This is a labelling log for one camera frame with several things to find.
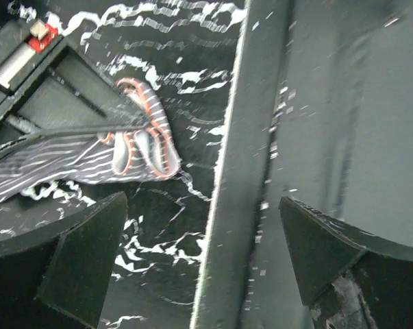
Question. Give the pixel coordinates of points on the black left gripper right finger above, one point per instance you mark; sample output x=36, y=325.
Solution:
x=347, y=277

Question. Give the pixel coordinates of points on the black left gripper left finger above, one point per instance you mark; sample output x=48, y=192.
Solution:
x=57, y=276

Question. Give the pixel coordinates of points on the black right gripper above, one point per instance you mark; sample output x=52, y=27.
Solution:
x=49, y=89

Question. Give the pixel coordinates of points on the grey white striped underwear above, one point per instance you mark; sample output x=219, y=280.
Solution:
x=143, y=155

